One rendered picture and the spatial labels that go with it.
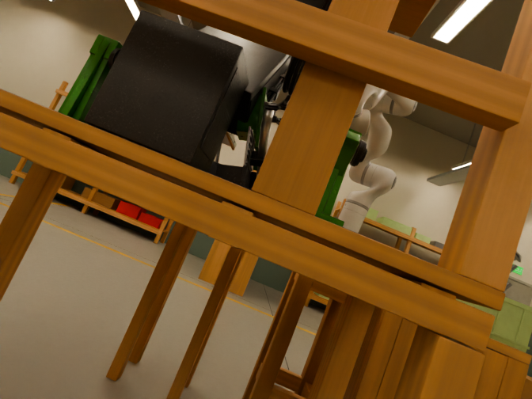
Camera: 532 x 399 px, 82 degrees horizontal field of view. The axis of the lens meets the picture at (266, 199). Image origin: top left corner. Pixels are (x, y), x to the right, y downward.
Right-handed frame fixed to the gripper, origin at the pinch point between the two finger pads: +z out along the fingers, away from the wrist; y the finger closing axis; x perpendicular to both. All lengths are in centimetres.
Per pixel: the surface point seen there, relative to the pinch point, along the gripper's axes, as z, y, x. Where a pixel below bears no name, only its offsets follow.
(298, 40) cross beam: -5.8, 26.7, 29.5
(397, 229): -247, -354, -383
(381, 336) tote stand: -53, -77, 27
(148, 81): 31.1, 12.6, 20.3
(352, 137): -22.4, 5.4, 24.8
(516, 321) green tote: -102, -64, 21
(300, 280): -20, -72, 8
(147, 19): 34.5, 24.9, 8.0
